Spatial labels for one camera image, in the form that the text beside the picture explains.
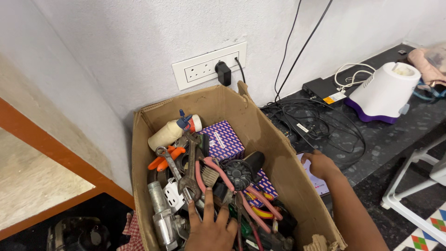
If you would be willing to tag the black remote control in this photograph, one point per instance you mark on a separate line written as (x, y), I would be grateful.
(283, 128)

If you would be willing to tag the white and purple mixer base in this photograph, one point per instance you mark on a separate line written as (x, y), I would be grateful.
(383, 92)

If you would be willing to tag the silver metal pipe fitting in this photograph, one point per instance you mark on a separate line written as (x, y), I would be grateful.
(161, 212)

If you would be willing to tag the person's left hand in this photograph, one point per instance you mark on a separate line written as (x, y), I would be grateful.
(210, 235)

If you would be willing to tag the silver combination wrench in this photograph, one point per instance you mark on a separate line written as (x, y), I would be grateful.
(171, 164)

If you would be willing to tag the black plug adapter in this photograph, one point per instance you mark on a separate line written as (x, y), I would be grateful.
(223, 74)

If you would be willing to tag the red checkered cloth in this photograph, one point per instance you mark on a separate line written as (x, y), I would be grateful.
(134, 233)

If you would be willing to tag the orange edged stone shelf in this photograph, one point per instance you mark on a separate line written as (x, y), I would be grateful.
(52, 153)

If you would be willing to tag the pink cloth bag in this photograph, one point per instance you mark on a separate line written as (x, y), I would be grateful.
(428, 64)

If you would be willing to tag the black round ribbed knob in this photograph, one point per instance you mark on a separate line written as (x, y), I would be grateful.
(238, 174)

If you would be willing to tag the smartphone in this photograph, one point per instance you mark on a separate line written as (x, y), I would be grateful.
(317, 183)

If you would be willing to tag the dark metal motor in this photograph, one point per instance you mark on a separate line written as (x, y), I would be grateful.
(78, 235)

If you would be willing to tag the person's right hand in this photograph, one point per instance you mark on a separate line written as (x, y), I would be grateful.
(324, 167)

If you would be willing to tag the yellow and red tool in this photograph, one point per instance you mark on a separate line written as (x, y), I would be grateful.
(262, 213)

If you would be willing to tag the small purple patterned box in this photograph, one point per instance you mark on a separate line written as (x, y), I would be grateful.
(266, 184)

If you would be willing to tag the small black adapter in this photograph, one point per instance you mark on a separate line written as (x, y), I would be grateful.
(402, 52)

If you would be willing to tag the black plastic housing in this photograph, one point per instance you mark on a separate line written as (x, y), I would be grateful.
(255, 161)

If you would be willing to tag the dark adjustable wrench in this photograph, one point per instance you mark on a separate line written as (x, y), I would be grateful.
(190, 184)

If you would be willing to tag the white wall socket panel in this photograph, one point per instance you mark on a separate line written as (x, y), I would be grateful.
(198, 69)

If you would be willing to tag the white plastic part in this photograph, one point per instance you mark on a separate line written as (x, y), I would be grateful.
(172, 195)

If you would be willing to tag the black router box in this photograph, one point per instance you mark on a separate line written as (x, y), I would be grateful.
(319, 89)

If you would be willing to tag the large purple patterned box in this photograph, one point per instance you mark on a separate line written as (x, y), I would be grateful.
(224, 141)

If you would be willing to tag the brown cardboard box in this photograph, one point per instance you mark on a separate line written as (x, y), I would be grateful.
(285, 181)

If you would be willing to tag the cream glue bottle blue nozzle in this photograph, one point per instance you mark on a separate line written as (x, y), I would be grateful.
(166, 134)

